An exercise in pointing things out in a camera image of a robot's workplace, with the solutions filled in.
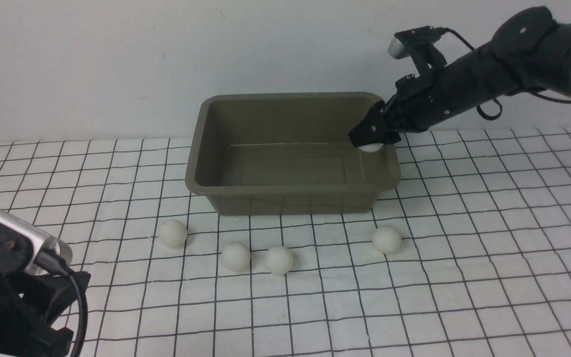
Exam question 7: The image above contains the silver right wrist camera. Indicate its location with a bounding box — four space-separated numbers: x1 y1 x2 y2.
388 26 447 75

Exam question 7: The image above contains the olive plastic bin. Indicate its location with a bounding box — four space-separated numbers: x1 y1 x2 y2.
184 91 401 216

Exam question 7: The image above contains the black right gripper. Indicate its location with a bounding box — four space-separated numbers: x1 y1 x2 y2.
348 48 509 147

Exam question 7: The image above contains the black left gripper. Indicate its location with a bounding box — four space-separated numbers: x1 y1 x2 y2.
0 273 78 357

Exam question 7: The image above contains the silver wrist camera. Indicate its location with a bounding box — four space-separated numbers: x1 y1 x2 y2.
388 26 447 75
0 209 72 276

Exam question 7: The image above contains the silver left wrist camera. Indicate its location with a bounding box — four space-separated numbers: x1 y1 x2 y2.
0 209 72 276

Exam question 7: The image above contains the white ping-pong ball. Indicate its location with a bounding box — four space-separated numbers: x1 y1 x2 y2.
372 226 402 254
159 220 188 249
358 143 384 153
221 242 251 273
264 246 294 276

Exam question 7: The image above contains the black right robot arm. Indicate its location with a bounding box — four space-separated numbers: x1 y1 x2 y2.
348 6 571 147

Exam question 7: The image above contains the white checkered tablecloth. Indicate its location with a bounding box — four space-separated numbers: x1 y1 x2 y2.
0 128 571 357

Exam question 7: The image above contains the black right camera cable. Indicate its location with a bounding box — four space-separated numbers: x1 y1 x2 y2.
444 29 571 121

